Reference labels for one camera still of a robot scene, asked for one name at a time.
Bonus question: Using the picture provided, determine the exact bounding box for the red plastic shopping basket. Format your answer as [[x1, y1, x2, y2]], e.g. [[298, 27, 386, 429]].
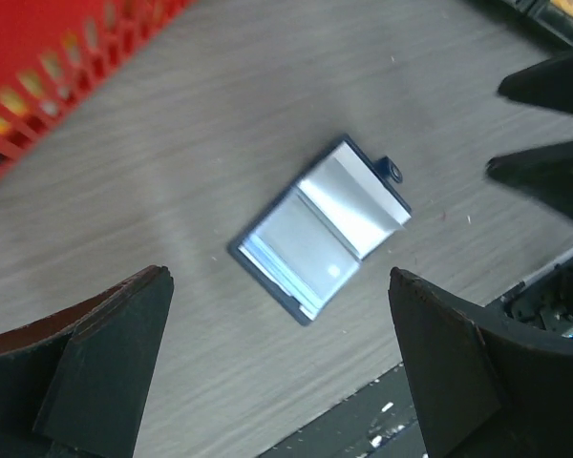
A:
[[0, 0, 190, 179]]

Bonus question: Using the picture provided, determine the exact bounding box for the blue leather card holder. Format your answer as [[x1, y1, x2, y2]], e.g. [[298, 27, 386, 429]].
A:
[[226, 134, 412, 326]]

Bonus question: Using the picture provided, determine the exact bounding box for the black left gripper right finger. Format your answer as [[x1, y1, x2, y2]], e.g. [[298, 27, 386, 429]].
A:
[[389, 267, 573, 457]]

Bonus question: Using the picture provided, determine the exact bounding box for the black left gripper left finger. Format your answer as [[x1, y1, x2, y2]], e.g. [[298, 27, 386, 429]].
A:
[[0, 265, 174, 457]]

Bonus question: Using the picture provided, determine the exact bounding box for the black compartment tray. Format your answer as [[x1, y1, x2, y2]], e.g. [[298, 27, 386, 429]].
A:
[[467, 0, 573, 51]]

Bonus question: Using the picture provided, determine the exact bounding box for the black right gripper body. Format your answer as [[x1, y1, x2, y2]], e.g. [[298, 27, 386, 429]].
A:
[[499, 265, 573, 340]]

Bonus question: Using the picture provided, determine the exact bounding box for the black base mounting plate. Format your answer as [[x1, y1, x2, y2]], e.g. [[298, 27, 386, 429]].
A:
[[260, 364, 428, 458]]

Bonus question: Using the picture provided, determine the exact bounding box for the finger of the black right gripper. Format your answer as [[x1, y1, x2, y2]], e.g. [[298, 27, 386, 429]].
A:
[[485, 140, 573, 220], [498, 50, 573, 115]]

